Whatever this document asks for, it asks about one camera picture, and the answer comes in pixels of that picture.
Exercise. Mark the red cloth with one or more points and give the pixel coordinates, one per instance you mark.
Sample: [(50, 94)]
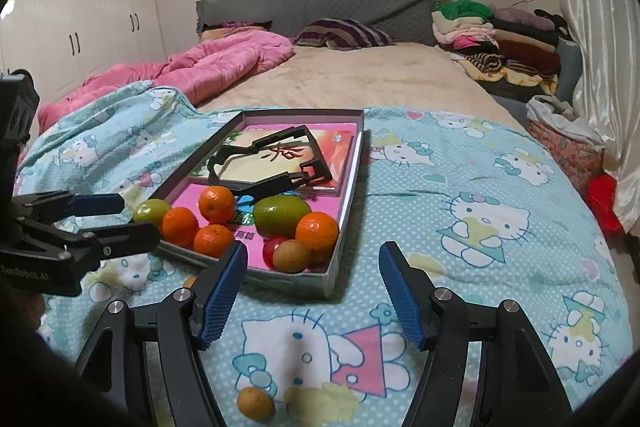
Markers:
[(605, 202)]

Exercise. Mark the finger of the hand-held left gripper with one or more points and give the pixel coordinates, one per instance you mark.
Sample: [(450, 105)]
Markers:
[(130, 238), (100, 205)]

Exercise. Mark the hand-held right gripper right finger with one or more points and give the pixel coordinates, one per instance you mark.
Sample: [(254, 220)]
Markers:
[(402, 297)]

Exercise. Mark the red tomato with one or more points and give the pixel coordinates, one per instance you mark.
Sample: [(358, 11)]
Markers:
[(269, 251)]

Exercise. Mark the white wardrobe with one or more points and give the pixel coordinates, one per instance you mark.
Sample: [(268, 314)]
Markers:
[(90, 17)]

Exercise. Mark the purple striped pillow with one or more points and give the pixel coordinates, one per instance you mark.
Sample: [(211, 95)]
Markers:
[(345, 34)]

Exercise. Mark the pile of folded clothes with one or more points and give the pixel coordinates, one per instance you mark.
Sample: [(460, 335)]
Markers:
[(500, 42)]

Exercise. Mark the pink quilt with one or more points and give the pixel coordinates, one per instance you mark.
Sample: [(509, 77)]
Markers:
[(215, 64)]

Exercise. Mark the brown kiwi fruit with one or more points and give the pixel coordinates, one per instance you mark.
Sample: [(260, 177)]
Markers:
[(291, 256)]

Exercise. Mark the small orange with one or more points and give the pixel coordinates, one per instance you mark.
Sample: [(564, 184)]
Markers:
[(180, 227), (214, 240), (217, 204)]

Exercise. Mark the beige bed sheet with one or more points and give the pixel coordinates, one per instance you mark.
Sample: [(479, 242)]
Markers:
[(375, 77)]

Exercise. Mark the large green mango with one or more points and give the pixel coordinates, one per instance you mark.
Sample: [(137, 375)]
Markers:
[(280, 215)]

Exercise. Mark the grey cushion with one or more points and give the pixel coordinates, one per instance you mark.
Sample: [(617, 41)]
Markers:
[(569, 67)]

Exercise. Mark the beige and pink picture book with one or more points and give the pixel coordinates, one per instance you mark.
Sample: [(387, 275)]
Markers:
[(340, 147)]

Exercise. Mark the floral fabric bag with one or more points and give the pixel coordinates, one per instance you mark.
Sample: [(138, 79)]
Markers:
[(565, 147)]

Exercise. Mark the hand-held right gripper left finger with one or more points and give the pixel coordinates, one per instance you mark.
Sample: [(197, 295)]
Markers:
[(220, 302)]

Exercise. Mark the cartoon cat printed blanket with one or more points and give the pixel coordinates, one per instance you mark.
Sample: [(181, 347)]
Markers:
[(450, 257)]

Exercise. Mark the small green fruit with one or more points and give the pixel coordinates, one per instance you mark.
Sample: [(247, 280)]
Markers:
[(149, 210)]

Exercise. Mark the large orange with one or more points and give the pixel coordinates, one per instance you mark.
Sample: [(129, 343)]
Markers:
[(316, 232)]

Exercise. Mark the white satin curtain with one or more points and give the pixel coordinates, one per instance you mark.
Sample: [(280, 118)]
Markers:
[(600, 32)]

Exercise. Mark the grey headboard cover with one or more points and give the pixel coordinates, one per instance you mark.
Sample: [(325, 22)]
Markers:
[(320, 2)]

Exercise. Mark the grey cardboard box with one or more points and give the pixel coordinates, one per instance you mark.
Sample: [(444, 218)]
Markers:
[(345, 252)]

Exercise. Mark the pink workbook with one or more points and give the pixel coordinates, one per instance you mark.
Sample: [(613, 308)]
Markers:
[(187, 199)]

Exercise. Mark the black plastic frame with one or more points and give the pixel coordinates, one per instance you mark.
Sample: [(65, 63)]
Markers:
[(320, 157)]

